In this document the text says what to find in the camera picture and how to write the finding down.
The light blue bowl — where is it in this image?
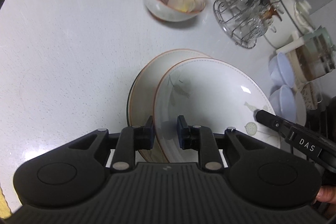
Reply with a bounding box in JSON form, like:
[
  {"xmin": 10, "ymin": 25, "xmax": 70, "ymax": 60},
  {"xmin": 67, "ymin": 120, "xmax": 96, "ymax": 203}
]
[
  {"xmin": 268, "ymin": 53, "xmax": 294, "ymax": 89},
  {"xmin": 269, "ymin": 85, "xmax": 297, "ymax": 122}
]

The wire glass cup rack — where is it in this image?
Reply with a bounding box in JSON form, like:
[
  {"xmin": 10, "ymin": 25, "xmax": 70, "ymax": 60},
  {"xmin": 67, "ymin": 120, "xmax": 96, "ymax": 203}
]
[{"xmin": 213, "ymin": 0, "xmax": 281, "ymax": 49}]

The glass health kettle with base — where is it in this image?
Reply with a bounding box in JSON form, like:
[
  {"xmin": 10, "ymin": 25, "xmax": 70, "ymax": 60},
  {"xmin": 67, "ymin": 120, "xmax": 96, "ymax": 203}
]
[{"xmin": 276, "ymin": 26, "xmax": 335, "ymax": 83}]

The person right hand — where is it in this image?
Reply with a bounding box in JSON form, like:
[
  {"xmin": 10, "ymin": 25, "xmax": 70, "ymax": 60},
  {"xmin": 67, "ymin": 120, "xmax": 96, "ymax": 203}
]
[{"xmin": 315, "ymin": 186, "xmax": 336, "ymax": 205}]

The white leaf plate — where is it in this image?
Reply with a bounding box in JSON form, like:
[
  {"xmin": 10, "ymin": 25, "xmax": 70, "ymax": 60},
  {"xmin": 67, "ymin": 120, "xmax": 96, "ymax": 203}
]
[
  {"xmin": 127, "ymin": 48, "xmax": 214, "ymax": 164},
  {"xmin": 153, "ymin": 58, "xmax": 281, "ymax": 162}
]

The white electric cooker pot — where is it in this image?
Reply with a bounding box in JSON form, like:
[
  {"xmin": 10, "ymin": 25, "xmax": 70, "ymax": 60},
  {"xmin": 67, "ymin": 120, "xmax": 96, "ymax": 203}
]
[{"xmin": 264, "ymin": 0, "xmax": 316, "ymax": 49}]

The white ceramic bowl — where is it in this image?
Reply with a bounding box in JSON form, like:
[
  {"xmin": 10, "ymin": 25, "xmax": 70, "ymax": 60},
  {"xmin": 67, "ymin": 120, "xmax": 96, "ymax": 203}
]
[{"xmin": 295, "ymin": 92, "xmax": 306, "ymax": 126}]

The bowl with dark spices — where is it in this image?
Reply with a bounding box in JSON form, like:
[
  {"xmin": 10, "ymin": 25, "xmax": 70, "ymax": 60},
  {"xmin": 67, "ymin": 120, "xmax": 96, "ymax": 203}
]
[{"xmin": 301, "ymin": 82, "xmax": 322, "ymax": 111}]

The yellow dish cloth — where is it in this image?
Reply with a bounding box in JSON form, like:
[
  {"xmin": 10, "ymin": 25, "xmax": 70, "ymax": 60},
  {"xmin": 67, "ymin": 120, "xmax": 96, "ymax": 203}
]
[{"xmin": 0, "ymin": 188, "xmax": 11, "ymax": 219}]

